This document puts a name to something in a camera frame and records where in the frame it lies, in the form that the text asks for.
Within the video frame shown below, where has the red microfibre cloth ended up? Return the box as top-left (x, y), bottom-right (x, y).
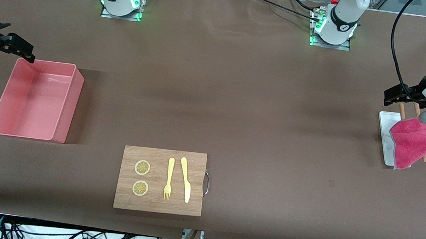
top-left (386, 115), bottom-right (426, 173)

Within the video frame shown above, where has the white rectangular tray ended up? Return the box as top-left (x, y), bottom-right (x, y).
top-left (373, 111), bottom-right (418, 170)

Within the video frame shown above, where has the pink plastic bin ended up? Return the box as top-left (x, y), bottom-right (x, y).
top-left (0, 55), bottom-right (86, 146)

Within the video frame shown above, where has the brown table cover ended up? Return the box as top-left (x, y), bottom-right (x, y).
top-left (0, 0), bottom-right (426, 239)

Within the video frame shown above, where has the lemon slice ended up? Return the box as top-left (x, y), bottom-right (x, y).
top-left (134, 159), bottom-right (152, 177)
top-left (131, 179), bottom-right (150, 198)

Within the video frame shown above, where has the yellow plastic fork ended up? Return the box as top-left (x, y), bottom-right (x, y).
top-left (163, 157), bottom-right (176, 200)

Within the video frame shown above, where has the wooden cutting board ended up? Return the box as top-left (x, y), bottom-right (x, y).
top-left (113, 144), bottom-right (209, 218)

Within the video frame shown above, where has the yellow plastic knife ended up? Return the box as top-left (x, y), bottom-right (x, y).
top-left (176, 157), bottom-right (195, 204)

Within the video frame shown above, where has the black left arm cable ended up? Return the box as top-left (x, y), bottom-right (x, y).
top-left (384, 0), bottom-right (426, 99)

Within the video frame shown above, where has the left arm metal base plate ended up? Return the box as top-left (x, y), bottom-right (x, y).
top-left (309, 9), bottom-right (355, 52)

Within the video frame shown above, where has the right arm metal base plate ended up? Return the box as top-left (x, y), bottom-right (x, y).
top-left (100, 0), bottom-right (145, 23)

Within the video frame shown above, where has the black cable on table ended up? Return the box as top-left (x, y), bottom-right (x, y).
top-left (236, 0), bottom-right (326, 23)

